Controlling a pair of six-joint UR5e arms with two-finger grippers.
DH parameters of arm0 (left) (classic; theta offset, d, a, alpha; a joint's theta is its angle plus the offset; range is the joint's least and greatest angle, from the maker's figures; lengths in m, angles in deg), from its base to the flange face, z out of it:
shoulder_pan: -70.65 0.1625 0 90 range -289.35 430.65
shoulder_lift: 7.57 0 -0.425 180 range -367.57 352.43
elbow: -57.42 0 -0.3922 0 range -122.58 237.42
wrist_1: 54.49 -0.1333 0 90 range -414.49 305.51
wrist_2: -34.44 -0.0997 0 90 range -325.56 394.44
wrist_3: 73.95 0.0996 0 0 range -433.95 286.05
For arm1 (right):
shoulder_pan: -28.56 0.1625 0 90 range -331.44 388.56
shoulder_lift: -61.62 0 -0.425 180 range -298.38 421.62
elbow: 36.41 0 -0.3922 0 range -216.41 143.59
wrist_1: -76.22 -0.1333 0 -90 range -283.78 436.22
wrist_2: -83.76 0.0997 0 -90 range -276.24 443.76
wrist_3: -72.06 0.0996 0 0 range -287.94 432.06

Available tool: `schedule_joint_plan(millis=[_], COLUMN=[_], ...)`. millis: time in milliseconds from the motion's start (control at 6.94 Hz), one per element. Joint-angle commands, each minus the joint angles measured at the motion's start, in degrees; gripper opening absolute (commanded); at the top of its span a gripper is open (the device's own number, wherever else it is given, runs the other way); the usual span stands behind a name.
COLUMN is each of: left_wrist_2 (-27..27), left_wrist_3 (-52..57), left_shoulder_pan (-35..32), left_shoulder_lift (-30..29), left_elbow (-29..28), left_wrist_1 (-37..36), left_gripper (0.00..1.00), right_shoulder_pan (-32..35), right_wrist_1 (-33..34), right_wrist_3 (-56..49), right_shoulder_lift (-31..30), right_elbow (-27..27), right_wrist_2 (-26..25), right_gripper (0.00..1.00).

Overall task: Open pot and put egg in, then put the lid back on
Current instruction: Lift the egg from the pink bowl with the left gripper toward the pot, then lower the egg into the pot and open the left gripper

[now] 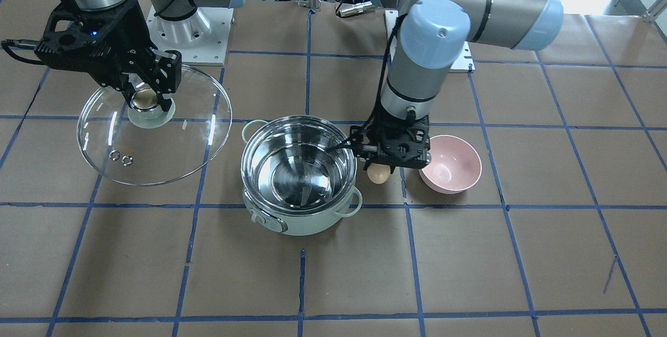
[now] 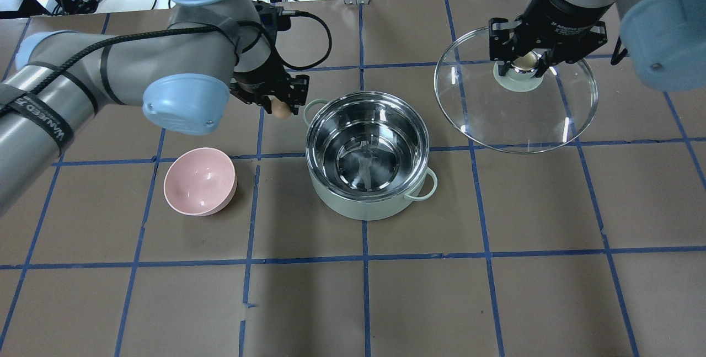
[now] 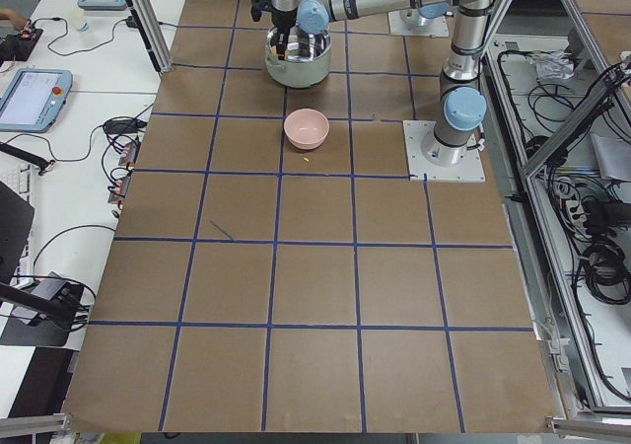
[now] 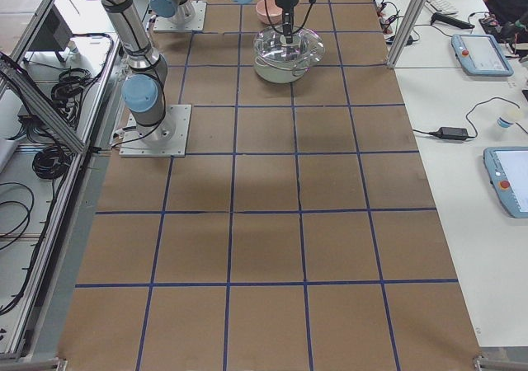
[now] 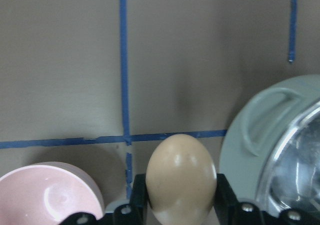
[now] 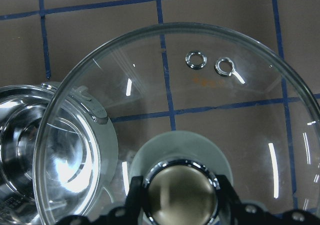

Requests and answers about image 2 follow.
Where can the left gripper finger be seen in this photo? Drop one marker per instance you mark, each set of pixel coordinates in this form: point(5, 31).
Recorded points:
point(298, 92)

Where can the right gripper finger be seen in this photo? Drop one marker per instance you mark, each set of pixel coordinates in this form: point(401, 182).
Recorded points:
point(547, 60)
point(501, 39)

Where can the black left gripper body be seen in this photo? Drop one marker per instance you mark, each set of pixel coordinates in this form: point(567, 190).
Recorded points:
point(266, 78)

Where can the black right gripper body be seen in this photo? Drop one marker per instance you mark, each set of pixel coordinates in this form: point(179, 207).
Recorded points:
point(557, 17)

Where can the brown egg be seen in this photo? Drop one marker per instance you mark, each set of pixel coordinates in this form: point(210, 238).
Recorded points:
point(280, 110)

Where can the glass pot lid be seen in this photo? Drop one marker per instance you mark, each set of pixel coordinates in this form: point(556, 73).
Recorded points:
point(512, 107)

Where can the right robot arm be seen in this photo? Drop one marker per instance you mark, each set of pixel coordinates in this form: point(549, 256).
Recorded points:
point(663, 38)

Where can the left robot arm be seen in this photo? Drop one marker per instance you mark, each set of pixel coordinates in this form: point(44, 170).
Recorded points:
point(181, 77)

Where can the mint green steel pot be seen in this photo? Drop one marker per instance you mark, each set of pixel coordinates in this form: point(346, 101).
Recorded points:
point(368, 154)

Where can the pink bowl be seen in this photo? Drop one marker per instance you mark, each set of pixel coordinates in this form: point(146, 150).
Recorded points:
point(201, 182)

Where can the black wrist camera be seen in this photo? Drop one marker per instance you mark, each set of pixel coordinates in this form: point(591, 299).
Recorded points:
point(273, 18)

